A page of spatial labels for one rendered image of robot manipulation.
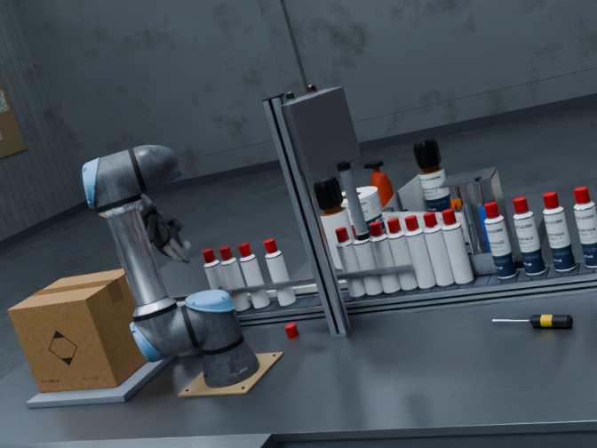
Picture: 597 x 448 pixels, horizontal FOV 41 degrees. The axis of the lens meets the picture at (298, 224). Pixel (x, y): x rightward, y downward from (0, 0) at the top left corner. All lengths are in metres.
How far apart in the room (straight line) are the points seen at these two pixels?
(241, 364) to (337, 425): 0.43
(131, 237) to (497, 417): 0.98
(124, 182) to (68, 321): 0.48
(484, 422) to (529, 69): 7.97
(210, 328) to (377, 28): 7.98
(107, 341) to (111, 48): 9.63
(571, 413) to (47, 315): 1.43
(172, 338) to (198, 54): 9.05
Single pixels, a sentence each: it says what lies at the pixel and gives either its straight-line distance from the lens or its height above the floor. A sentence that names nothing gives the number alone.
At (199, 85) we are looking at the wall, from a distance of 11.03.
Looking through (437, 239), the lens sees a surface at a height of 1.02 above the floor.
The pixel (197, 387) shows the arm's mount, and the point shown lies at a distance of 2.16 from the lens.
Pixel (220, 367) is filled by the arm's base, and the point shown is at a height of 0.89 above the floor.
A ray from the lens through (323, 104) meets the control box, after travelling 2.06.
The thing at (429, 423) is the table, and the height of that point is 0.83.
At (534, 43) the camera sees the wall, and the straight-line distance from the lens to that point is 9.38.
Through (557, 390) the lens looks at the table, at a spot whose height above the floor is 0.83.
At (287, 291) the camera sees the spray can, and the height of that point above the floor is 0.93.
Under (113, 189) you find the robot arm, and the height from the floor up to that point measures 1.40.
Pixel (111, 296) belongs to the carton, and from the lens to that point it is 2.33.
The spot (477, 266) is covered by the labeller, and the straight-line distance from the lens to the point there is 2.22.
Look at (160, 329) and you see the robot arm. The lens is 2.05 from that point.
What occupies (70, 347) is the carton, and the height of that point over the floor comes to 0.99.
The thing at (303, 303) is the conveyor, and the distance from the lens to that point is 2.38.
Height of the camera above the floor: 1.64
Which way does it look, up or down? 13 degrees down
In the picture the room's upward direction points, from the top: 16 degrees counter-clockwise
